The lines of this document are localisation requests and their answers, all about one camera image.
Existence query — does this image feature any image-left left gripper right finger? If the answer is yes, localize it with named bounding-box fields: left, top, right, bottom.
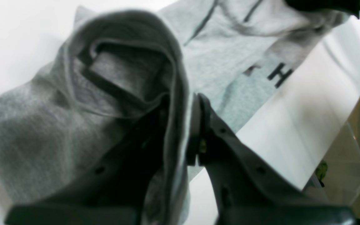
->
left=186, top=93, right=356, bottom=225

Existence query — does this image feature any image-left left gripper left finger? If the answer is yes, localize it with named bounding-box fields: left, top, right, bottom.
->
left=5, top=103, right=168, bottom=225

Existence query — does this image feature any grey t-shirt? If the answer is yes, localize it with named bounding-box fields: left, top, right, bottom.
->
left=0, top=0, right=349, bottom=225

